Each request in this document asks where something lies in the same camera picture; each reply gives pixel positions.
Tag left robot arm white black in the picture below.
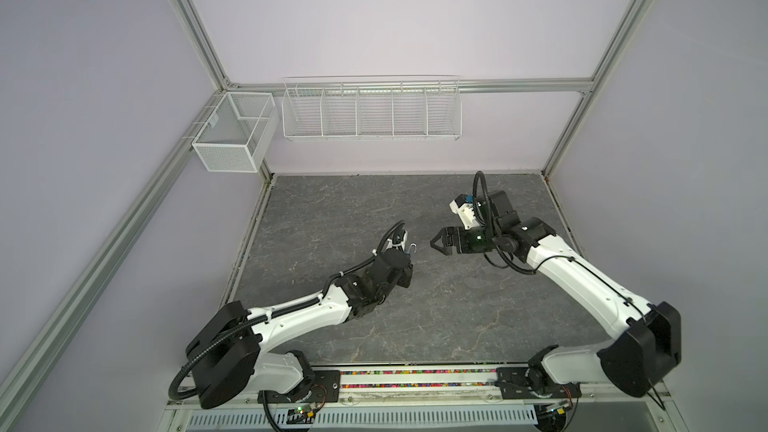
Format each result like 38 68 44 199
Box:
168 247 413 409

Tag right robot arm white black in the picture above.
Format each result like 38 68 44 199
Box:
430 191 682 398

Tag white mesh box basket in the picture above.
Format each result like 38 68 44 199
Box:
192 92 279 173

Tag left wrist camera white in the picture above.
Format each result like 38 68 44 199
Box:
385 231 409 253

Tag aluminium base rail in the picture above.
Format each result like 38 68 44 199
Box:
166 362 673 412

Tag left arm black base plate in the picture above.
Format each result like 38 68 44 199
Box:
264 369 341 404

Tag aluminium frame profiles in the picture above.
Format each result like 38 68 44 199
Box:
1 0 654 431

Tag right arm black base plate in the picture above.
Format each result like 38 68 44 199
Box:
494 366 582 399

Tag white wire divided basket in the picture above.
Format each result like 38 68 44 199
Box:
282 75 463 141

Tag white vented cable duct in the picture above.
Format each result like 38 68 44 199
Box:
182 404 538 431

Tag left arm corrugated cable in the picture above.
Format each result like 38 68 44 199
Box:
167 219 408 402

